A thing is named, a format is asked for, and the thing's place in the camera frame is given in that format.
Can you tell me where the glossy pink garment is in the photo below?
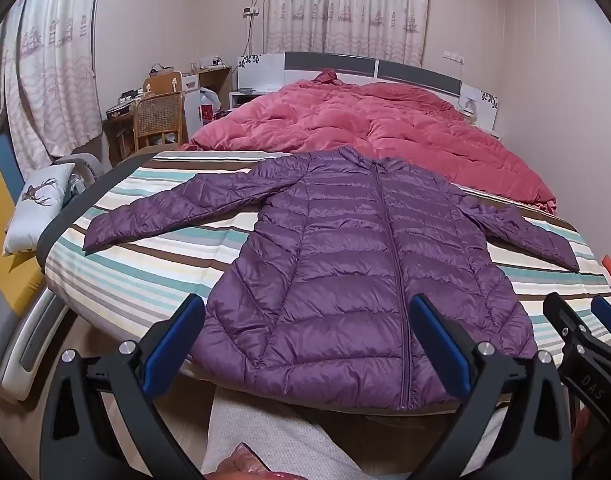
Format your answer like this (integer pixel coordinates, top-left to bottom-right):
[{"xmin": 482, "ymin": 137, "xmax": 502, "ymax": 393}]
[{"xmin": 220, "ymin": 442, "xmax": 307, "ymax": 480}]

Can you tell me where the striped bed sheet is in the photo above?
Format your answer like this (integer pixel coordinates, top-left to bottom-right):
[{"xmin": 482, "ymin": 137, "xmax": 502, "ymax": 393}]
[{"xmin": 38, "ymin": 149, "xmax": 611, "ymax": 417}]

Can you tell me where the deer print pillow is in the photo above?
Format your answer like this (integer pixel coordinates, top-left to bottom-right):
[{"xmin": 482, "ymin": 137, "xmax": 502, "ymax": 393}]
[{"xmin": 3, "ymin": 162, "xmax": 77, "ymax": 257}]

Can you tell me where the grey round cushion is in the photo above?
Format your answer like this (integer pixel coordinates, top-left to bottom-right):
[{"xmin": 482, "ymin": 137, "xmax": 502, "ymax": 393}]
[{"xmin": 50, "ymin": 152, "xmax": 107, "ymax": 197}]

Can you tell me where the small cluttered side table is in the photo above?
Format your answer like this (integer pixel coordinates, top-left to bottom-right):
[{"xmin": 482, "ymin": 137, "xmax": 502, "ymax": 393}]
[{"xmin": 104, "ymin": 90, "xmax": 137, "ymax": 162}]

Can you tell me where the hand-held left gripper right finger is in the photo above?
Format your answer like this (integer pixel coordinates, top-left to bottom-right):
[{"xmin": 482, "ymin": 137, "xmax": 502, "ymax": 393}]
[{"xmin": 409, "ymin": 293, "xmax": 587, "ymax": 480}]

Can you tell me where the white nightstand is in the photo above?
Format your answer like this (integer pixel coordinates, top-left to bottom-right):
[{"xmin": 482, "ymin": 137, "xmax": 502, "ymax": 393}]
[{"xmin": 229, "ymin": 88, "xmax": 260, "ymax": 112}]

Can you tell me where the printed window curtain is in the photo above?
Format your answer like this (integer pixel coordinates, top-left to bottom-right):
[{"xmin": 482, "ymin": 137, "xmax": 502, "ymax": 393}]
[{"xmin": 264, "ymin": 0, "xmax": 431, "ymax": 68}]

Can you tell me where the brown wooden case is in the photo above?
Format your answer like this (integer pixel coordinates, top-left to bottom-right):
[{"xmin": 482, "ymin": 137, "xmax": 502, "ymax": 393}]
[{"xmin": 143, "ymin": 71, "xmax": 183, "ymax": 95}]

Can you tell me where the wicker back chair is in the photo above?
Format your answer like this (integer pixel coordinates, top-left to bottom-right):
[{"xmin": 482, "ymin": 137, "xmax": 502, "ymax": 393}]
[{"xmin": 133, "ymin": 91, "xmax": 187, "ymax": 153}]

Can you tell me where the red quilted comforter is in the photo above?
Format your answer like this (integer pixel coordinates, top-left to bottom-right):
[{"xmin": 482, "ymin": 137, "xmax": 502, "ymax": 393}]
[{"xmin": 178, "ymin": 69, "xmax": 559, "ymax": 216}]

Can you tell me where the printed side curtain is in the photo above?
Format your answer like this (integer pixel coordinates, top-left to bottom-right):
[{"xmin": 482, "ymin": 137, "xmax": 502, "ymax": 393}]
[{"xmin": 0, "ymin": 0, "xmax": 106, "ymax": 172}]

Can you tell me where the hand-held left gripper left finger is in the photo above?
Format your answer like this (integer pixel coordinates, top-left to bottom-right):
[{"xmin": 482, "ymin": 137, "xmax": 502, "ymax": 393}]
[{"xmin": 38, "ymin": 292, "xmax": 206, "ymax": 480}]

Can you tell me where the white plastic bag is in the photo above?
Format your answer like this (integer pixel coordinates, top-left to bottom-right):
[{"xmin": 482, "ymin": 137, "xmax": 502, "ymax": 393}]
[{"xmin": 198, "ymin": 87, "xmax": 222, "ymax": 124}]

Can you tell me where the purple down jacket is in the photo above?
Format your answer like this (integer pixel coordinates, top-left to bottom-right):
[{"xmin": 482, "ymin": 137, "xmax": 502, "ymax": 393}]
[{"xmin": 82, "ymin": 146, "xmax": 581, "ymax": 412}]

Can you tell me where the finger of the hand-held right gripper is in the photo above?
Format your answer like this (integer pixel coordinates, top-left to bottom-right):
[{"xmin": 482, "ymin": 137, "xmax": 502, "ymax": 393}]
[
  {"xmin": 588, "ymin": 296, "xmax": 611, "ymax": 346},
  {"xmin": 542, "ymin": 291, "xmax": 593, "ymax": 361}
]

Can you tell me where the yellow and blue wall padding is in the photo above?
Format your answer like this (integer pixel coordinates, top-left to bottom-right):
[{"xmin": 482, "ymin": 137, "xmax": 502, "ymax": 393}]
[{"xmin": 0, "ymin": 127, "xmax": 47, "ymax": 283}]

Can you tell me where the white and grey headboard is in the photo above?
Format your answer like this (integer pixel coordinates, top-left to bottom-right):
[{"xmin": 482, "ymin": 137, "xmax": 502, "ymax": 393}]
[{"xmin": 236, "ymin": 51, "xmax": 501, "ymax": 136}]

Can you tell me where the hanging power cable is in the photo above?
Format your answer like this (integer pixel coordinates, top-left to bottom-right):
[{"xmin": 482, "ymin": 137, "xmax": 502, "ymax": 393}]
[{"xmin": 243, "ymin": 0, "xmax": 265, "ymax": 57}]

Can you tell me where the wooden desk with white drawer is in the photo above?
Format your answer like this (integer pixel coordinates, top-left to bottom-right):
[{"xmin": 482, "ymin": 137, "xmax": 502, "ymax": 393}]
[{"xmin": 182, "ymin": 66, "xmax": 233, "ymax": 128}]

